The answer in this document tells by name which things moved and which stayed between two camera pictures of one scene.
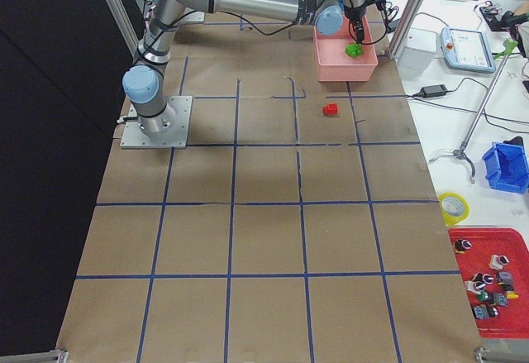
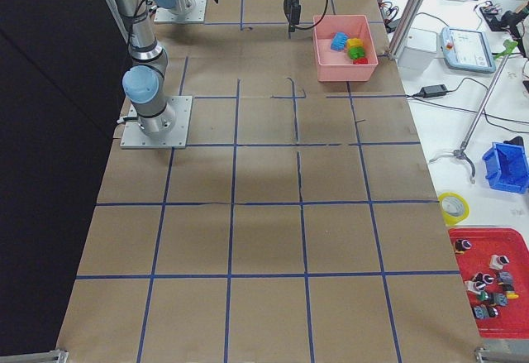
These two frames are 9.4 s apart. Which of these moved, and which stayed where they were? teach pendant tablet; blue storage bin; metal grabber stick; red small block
Moved: red small block
Stayed: metal grabber stick; teach pendant tablet; blue storage bin
